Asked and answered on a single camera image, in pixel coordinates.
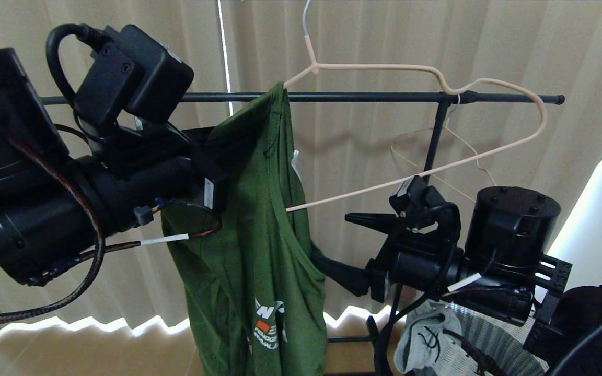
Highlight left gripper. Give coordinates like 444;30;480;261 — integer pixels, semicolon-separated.
89;128;228;230

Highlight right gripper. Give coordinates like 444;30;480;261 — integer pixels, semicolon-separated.
311;211;464;303

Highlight green printed shirt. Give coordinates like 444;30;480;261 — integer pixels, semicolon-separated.
161;81;329;376

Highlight pale grey shorts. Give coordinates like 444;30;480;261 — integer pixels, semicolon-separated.
393;305;464;374

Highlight pink clothes hanger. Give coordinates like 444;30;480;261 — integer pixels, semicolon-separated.
390;112;498;204
283;0;549;213

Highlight black clothes rack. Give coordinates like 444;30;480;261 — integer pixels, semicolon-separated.
40;90;566;376

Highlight white laundry basket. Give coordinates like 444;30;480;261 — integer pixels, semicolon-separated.
400;300;548;376

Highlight beige curtain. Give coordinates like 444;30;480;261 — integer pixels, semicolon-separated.
0;0;602;335

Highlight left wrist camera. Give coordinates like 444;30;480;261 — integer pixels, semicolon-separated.
74;23;195;137

